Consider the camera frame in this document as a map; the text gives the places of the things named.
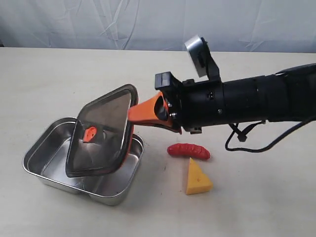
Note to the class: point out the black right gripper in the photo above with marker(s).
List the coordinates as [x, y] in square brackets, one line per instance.
[189, 105]

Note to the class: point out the red toy sausage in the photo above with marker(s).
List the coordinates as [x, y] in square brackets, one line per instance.
[188, 150]

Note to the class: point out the dark transparent lunch box lid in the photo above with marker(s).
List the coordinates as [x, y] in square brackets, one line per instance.
[102, 135]

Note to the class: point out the yellow toy cheese wedge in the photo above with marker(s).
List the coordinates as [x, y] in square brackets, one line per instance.
[197, 181]

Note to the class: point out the black and grey right robot arm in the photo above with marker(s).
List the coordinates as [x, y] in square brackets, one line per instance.
[289, 95]

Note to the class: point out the blue-grey backdrop cloth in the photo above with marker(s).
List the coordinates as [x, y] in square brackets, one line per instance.
[227, 25]

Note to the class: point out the steel two-compartment lunch box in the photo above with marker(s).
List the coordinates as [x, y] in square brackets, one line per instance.
[46, 160]

